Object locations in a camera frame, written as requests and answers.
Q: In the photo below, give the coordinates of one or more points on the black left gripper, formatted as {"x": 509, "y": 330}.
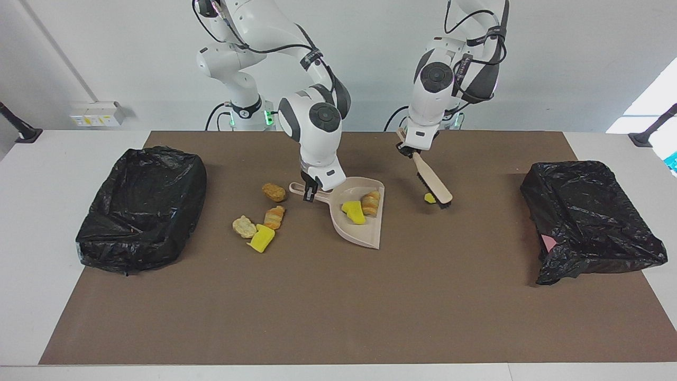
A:
{"x": 407, "y": 151}

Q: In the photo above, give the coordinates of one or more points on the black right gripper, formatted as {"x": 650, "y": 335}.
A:
{"x": 309, "y": 182}

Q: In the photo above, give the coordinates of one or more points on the brown nugget toy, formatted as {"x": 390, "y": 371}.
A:
{"x": 274, "y": 192}

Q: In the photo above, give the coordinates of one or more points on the beige hand brush black bristles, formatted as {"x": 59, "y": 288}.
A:
{"x": 433, "y": 182}

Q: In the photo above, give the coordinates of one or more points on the croissant bread toy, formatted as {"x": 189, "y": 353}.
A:
{"x": 371, "y": 203}
{"x": 274, "y": 217}

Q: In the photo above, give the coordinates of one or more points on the yellow sponge piece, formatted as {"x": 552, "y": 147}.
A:
{"x": 262, "y": 239}
{"x": 429, "y": 198}
{"x": 354, "y": 212}

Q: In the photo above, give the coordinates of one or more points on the beige plastic dustpan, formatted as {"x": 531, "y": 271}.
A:
{"x": 354, "y": 230}

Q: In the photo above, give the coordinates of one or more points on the pale bread toy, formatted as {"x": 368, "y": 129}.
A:
{"x": 244, "y": 226}

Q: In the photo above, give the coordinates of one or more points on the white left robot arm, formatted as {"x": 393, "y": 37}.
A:
{"x": 436, "y": 90}

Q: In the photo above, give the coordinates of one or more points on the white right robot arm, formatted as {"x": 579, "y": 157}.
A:
{"x": 317, "y": 137}

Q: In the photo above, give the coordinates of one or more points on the black bag lined pink bin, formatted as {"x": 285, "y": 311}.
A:
{"x": 587, "y": 222}

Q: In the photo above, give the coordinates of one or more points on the brown table mat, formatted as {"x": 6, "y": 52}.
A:
{"x": 338, "y": 328}

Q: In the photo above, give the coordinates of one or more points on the black stand leg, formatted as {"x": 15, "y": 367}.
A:
{"x": 21, "y": 129}
{"x": 653, "y": 129}

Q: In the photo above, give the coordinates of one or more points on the teal object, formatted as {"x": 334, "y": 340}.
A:
{"x": 672, "y": 161}

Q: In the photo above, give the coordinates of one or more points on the white wall socket box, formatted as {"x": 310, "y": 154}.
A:
{"x": 95, "y": 114}

